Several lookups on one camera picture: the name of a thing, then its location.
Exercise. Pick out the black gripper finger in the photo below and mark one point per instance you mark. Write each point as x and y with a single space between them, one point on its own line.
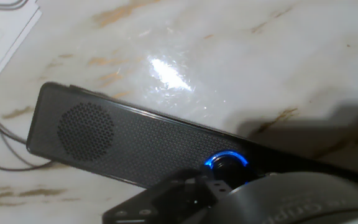
179 199

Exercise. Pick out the black speaker bar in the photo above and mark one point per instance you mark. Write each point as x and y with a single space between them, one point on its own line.
154 149

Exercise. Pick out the blue-lit speaker knob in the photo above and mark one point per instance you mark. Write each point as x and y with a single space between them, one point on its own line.
227 160

